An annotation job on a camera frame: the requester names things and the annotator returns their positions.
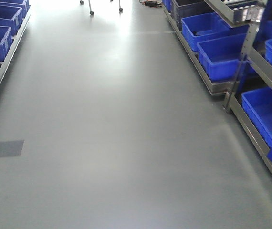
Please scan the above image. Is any grey shelf rack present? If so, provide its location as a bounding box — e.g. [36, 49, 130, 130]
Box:
[0, 9, 32, 85]
[162, 0, 272, 175]

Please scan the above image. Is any blue bin floor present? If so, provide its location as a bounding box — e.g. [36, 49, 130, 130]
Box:
[181, 12, 249, 52]
[197, 33, 246, 82]

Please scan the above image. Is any right grey shelf rack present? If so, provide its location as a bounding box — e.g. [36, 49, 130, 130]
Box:
[162, 0, 272, 175]

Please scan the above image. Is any blue bin right lower shelf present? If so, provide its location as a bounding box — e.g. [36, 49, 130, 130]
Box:
[241, 87, 272, 147]

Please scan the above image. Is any left grey shelf rack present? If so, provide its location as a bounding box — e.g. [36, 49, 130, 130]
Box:
[0, 9, 32, 85]

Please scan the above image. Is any blue bin right floor front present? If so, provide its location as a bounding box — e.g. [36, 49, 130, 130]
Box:
[197, 33, 246, 82]

